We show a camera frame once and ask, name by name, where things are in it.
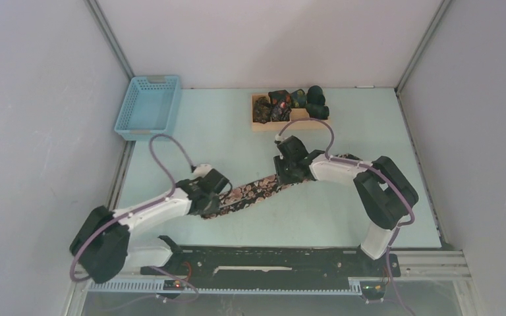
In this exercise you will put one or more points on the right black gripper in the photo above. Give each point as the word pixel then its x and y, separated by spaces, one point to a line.
pixel 282 178

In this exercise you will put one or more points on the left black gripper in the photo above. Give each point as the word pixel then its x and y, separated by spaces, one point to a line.
pixel 213 207

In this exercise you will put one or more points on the rose patterned necktie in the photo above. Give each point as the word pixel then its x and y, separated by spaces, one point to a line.
pixel 254 192

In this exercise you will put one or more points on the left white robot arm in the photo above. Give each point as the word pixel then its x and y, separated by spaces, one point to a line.
pixel 109 242

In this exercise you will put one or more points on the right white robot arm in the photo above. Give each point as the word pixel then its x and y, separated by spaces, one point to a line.
pixel 386 194

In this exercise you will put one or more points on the rolled dark paisley tie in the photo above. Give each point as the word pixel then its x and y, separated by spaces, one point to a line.
pixel 261 110

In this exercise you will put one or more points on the rolled red floral tie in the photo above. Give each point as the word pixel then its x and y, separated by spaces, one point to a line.
pixel 280 101

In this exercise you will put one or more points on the rolled green patterned tie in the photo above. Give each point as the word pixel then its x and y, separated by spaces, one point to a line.
pixel 298 99

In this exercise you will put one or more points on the blue plastic basket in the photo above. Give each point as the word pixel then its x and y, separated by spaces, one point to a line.
pixel 150 107

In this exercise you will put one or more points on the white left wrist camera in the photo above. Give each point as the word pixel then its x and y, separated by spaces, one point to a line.
pixel 201 170

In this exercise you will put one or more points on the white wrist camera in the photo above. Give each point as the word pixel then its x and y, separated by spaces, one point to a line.
pixel 279 138
pixel 201 170

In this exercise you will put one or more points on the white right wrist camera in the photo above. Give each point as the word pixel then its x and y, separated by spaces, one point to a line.
pixel 279 138

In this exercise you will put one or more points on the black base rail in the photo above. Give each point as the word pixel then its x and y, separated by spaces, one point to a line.
pixel 216 268

